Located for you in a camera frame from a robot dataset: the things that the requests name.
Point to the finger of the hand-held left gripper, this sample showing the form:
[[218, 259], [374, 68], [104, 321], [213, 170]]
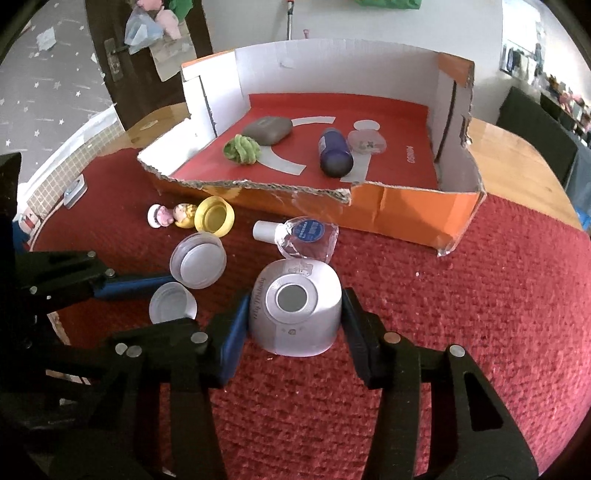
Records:
[[129, 285], [92, 364]]

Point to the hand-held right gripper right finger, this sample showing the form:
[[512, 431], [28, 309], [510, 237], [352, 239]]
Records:
[[358, 332]]

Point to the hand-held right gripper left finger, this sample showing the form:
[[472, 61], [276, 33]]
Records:
[[231, 341]]

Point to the white screw cap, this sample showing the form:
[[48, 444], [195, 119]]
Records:
[[171, 302]]

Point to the pale pink round compact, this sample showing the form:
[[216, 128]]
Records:
[[295, 332]]

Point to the wide white lid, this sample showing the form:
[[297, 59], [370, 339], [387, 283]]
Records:
[[198, 263]]

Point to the blond doll figurine pink dress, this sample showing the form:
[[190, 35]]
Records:
[[184, 214]]

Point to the yellow bottle cap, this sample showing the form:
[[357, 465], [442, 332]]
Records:
[[214, 217]]

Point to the clear bottle with white cap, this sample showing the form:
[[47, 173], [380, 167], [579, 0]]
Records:
[[302, 235]]

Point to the orange and white cardboard box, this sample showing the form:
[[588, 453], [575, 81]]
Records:
[[406, 217]]

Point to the green knitted scrunchie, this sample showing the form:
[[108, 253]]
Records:
[[242, 150]]

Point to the dark purple bottle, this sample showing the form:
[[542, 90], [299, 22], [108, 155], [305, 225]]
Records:
[[334, 154]]

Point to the small clear plastic container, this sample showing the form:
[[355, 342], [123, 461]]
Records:
[[367, 141]]

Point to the grey rounded case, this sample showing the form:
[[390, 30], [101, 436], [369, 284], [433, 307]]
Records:
[[268, 130]]

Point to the red woven table mat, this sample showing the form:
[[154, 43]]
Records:
[[461, 323]]

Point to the white square charger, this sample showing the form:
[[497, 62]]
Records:
[[74, 191]]

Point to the tiled counter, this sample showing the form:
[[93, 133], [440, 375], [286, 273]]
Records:
[[74, 152]]

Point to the dark brown door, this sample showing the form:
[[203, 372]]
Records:
[[138, 92]]

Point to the wooden table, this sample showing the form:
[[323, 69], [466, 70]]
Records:
[[508, 157]]

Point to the pale paper bag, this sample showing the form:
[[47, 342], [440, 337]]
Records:
[[173, 55]]

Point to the translucent plastic bag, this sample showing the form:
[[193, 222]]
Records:
[[141, 30]]

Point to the pink plush toy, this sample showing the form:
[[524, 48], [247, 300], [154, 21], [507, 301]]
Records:
[[168, 23]]

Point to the black chair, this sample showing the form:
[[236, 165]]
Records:
[[531, 124]]

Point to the green plush toy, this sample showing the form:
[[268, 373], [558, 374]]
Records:
[[181, 5]]

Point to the clutter of bottles and boxes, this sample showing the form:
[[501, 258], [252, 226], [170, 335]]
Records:
[[563, 92]]

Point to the green printed bag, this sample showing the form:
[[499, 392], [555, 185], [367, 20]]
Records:
[[388, 3]]

